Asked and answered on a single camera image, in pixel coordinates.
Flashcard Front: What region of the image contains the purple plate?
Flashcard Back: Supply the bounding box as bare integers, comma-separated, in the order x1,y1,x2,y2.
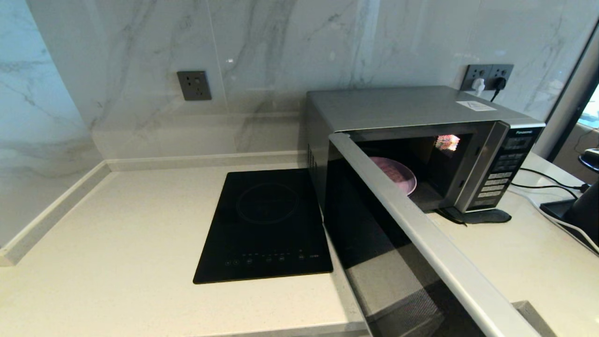
370,157,418,196

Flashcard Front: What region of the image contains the black induction cooktop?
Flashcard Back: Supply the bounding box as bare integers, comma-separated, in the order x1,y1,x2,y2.
193,168,334,285

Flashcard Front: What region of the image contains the white sticker label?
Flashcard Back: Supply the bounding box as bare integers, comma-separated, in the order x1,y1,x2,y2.
456,100,497,112

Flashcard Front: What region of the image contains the dark oval pad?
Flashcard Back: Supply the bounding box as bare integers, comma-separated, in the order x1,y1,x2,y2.
440,207,511,226

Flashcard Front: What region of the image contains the black power plug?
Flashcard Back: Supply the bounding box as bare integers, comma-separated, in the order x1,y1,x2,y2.
489,77,508,102

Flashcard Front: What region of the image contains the black round background object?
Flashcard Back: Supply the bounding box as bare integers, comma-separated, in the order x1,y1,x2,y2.
579,149,599,173

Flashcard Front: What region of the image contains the grey single wall socket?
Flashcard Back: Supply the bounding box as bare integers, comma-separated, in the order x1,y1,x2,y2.
177,70,212,101

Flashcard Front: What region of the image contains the dark double wall socket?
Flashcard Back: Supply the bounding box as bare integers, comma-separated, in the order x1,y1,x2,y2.
460,64,514,92

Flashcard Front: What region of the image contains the thin black power cable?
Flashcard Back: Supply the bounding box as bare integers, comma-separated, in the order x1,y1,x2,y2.
519,167,591,192
510,183,580,199

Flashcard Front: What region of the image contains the black metal door frame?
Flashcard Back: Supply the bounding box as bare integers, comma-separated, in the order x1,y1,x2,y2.
533,19,599,162

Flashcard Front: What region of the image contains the white power cable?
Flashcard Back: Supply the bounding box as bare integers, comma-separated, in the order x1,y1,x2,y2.
514,186,599,256

